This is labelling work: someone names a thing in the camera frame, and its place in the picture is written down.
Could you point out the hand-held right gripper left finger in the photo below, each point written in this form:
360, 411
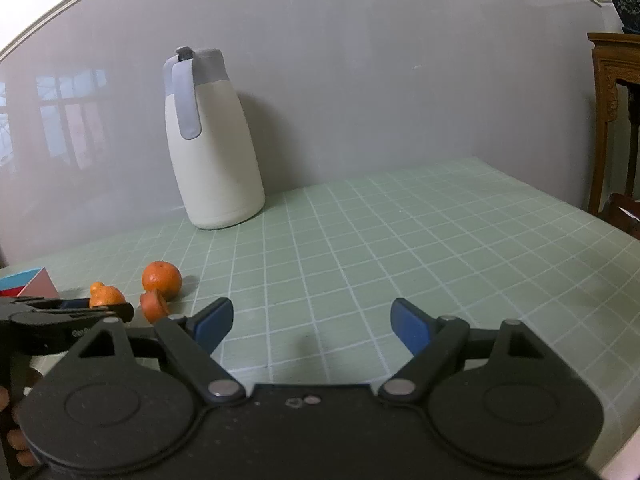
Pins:
215, 322

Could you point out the orange mandarin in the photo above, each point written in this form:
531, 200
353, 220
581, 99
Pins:
154, 306
106, 296
161, 280

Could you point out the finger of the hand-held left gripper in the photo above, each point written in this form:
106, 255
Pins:
50, 303
100, 312

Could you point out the dark wooden chair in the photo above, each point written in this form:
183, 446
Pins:
622, 215

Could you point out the green grid tablecloth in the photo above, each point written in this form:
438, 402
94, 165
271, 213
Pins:
400, 240

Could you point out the carved wooden side table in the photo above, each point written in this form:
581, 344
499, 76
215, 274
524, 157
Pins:
615, 110

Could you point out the white thermos jug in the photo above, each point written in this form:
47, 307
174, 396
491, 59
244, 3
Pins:
212, 145

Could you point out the person's left hand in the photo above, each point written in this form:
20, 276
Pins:
15, 437

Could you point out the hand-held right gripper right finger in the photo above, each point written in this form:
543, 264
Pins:
407, 327

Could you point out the red cardboard box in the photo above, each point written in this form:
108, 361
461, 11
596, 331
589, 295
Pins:
27, 285

